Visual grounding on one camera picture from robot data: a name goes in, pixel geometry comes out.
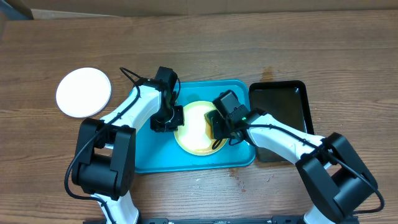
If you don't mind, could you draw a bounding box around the yellow green sponge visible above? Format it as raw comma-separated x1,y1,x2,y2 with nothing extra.
204,110,222,139

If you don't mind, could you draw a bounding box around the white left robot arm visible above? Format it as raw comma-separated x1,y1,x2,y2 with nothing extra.
64,67,184,223

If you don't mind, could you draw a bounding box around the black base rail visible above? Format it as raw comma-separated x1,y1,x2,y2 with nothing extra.
83,215,312,224

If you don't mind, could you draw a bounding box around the white plate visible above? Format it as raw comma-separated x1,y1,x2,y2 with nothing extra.
55,67,112,118

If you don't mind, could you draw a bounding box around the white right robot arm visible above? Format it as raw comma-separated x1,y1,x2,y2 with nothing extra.
205,90,385,223

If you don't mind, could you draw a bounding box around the yellow plate with sauce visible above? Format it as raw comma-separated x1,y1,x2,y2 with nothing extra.
174,101,227,156

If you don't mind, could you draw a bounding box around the teal plastic tray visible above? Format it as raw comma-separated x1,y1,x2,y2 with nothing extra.
135,80,256,174

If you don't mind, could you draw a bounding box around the dark object top left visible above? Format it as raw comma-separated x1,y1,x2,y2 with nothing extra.
1,0,34,20

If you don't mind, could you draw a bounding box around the black water tray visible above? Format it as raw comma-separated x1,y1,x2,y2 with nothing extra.
248,80,315,163

